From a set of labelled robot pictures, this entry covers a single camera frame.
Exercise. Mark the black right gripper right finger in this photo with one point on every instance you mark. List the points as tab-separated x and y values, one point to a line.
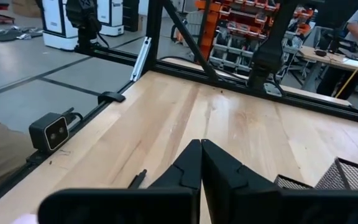
219	174

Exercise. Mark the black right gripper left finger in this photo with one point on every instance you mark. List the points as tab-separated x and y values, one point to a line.
188	168

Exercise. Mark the black table-level camera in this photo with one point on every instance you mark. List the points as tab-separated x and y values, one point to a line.
50	133

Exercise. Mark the black mesh desk organizer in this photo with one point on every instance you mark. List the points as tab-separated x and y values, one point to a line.
353	174

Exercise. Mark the black frame clip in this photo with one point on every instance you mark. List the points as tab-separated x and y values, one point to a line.
110	98

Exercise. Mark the silver angle bracket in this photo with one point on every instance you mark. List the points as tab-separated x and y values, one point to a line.
141	59

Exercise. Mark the dark floor mat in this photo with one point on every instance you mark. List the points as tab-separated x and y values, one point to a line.
5	34

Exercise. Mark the wooden office desk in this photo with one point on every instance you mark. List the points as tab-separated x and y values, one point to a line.
337	60

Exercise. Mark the matte black pen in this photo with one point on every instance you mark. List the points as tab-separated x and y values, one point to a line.
137	180

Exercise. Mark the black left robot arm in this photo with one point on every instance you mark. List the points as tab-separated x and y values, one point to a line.
269	59

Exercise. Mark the orange parts bin rack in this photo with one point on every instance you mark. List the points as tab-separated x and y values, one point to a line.
238	28

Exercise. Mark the black desk device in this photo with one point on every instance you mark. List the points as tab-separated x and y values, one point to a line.
337	42

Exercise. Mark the cardboard box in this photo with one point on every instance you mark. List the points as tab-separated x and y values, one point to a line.
25	7

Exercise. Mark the white equipment cabinet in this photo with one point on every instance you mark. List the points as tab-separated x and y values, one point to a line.
112	17
56	25

